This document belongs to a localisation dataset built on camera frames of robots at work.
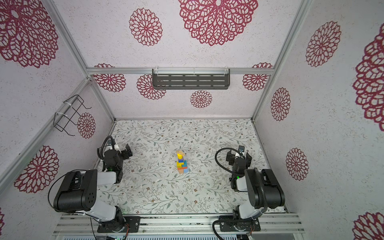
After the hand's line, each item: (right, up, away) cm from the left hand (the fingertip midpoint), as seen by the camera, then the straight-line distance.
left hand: (120, 149), depth 93 cm
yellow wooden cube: (+38, -8, -4) cm, 39 cm away
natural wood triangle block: (+37, -4, +10) cm, 38 cm away
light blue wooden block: (+41, -13, -1) cm, 43 cm away
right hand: (+74, 0, -2) cm, 74 cm away
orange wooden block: (+39, -12, -2) cm, 40 cm away
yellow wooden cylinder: (+38, -3, -10) cm, 40 cm away
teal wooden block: (+41, -9, -2) cm, 42 cm away
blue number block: (+38, -6, -8) cm, 39 cm away
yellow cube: (+37, -10, -4) cm, 38 cm away
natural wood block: (+38, -14, -1) cm, 40 cm away
